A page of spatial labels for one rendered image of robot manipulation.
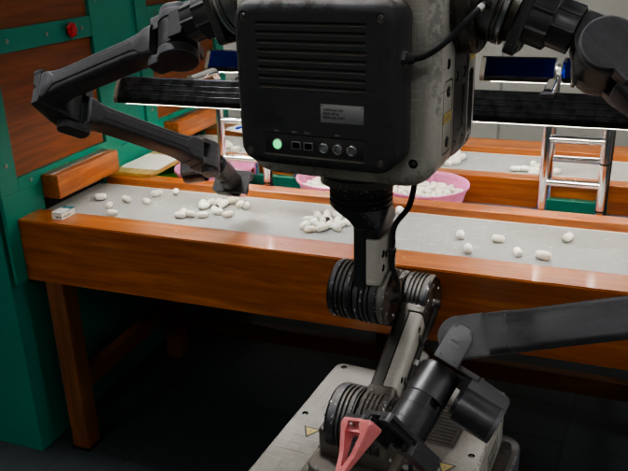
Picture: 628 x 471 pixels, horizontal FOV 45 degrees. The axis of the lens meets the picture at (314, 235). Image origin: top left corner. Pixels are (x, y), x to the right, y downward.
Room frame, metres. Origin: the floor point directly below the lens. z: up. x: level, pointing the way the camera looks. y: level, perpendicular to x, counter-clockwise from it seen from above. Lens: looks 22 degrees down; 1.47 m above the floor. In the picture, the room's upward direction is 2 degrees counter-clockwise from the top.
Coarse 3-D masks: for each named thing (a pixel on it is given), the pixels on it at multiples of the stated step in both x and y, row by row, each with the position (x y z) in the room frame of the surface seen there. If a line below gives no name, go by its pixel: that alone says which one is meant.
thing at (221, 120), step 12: (204, 72) 2.20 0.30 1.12; (216, 72) 2.26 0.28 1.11; (216, 108) 2.28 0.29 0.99; (216, 120) 2.28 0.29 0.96; (228, 120) 2.26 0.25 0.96; (240, 120) 2.25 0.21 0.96; (228, 156) 2.27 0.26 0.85; (240, 156) 2.26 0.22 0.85; (264, 168) 2.22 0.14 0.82; (264, 180) 2.22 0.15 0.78
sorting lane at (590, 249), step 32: (96, 192) 2.28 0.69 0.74; (128, 192) 2.27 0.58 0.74; (192, 192) 2.25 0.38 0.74; (192, 224) 1.95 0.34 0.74; (224, 224) 1.95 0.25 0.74; (256, 224) 1.94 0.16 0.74; (288, 224) 1.93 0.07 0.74; (416, 224) 1.90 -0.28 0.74; (448, 224) 1.89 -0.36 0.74; (480, 224) 1.89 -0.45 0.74; (512, 224) 1.88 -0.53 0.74; (480, 256) 1.67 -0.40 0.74; (512, 256) 1.67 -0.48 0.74; (576, 256) 1.65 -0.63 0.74; (608, 256) 1.65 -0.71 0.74
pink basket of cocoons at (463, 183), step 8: (432, 176) 2.29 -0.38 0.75; (440, 176) 2.28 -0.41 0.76; (448, 176) 2.27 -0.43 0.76; (456, 176) 2.24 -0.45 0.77; (448, 184) 2.26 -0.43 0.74; (456, 184) 2.23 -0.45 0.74; (464, 184) 2.19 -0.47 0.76; (464, 192) 2.09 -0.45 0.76; (440, 200) 2.05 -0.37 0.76; (448, 200) 2.06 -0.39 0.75; (456, 200) 2.08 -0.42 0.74
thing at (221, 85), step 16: (128, 80) 2.20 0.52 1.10; (144, 80) 2.18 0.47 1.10; (160, 80) 2.16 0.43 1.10; (176, 80) 2.14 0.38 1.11; (208, 80) 2.11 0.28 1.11; (224, 80) 2.09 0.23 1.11; (128, 96) 2.17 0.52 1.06; (144, 96) 2.15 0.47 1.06; (160, 96) 2.13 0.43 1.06; (176, 96) 2.11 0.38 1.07; (192, 96) 2.10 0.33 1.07; (208, 96) 2.08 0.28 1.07; (224, 96) 2.06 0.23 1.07
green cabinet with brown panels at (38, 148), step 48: (0, 0) 2.07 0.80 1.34; (48, 0) 2.24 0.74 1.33; (96, 0) 2.43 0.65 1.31; (144, 0) 2.68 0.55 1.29; (0, 48) 2.02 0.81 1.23; (48, 48) 2.21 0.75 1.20; (96, 48) 2.40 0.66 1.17; (0, 96) 1.99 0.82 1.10; (96, 96) 2.39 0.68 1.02; (0, 144) 1.96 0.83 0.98; (48, 144) 2.15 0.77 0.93; (96, 144) 2.36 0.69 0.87; (0, 192) 1.94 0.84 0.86
